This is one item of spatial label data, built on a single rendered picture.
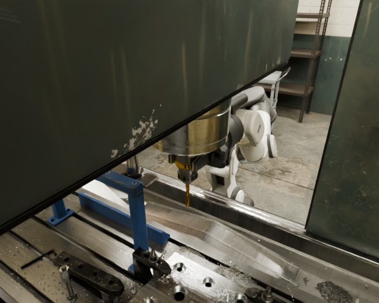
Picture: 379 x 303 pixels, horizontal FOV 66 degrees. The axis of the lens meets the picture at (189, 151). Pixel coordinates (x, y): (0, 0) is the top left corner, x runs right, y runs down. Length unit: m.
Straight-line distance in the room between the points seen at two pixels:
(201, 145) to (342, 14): 4.65
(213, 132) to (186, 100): 0.20
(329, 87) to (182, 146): 4.77
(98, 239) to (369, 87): 1.07
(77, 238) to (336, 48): 4.55
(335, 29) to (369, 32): 4.00
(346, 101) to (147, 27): 0.94
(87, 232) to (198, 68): 1.00
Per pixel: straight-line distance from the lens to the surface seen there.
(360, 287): 1.47
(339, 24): 5.07
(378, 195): 1.25
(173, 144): 0.49
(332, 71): 5.13
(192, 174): 0.59
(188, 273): 0.92
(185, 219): 1.48
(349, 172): 1.21
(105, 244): 1.16
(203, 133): 0.48
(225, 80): 0.37
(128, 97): 0.23
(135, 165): 0.89
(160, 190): 1.70
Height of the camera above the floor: 1.70
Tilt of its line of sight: 28 degrees down
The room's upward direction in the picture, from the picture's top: straight up
